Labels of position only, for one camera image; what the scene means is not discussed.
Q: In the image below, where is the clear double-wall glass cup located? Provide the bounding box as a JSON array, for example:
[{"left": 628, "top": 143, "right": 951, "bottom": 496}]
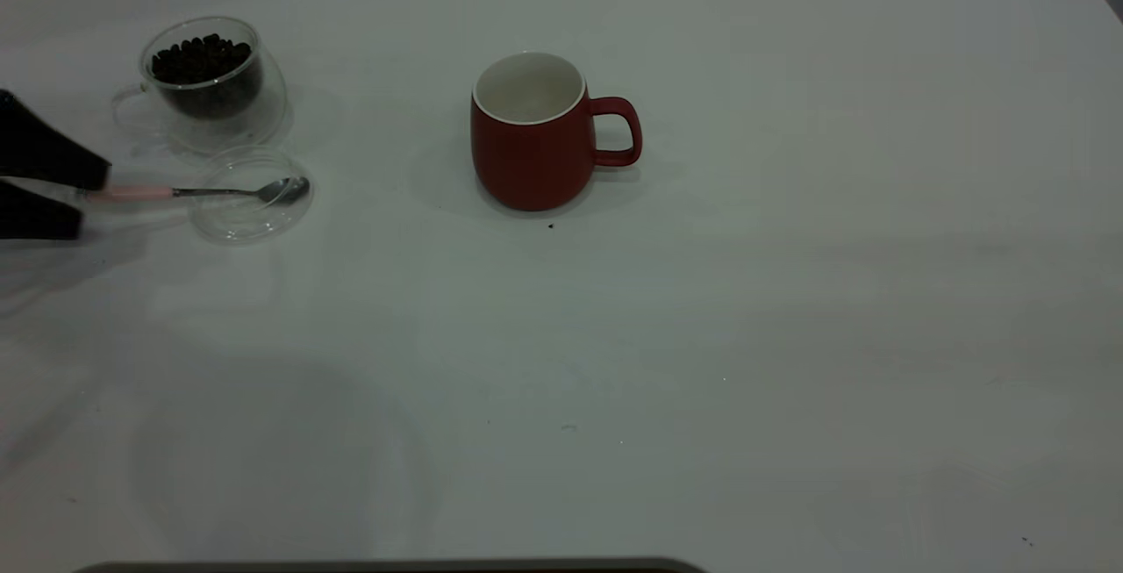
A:
[{"left": 111, "top": 16, "right": 289, "bottom": 157}]

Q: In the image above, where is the pink handled metal spoon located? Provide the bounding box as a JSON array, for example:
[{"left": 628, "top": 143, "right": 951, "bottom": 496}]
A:
[{"left": 77, "top": 176, "right": 311, "bottom": 206}]

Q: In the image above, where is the dark coffee beans pile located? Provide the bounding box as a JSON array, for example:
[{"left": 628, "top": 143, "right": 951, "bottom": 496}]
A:
[{"left": 151, "top": 32, "right": 264, "bottom": 118}]

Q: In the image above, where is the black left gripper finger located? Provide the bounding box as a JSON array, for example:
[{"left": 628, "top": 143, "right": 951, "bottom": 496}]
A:
[
  {"left": 0, "top": 89, "right": 111, "bottom": 193},
  {"left": 0, "top": 182, "right": 84, "bottom": 241}
]

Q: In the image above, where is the clear glass saucer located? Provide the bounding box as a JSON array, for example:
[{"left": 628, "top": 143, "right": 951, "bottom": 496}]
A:
[{"left": 189, "top": 146, "right": 315, "bottom": 247}]

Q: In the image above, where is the red mug white inside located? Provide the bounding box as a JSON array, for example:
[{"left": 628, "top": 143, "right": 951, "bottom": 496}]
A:
[{"left": 470, "top": 51, "right": 643, "bottom": 212}]

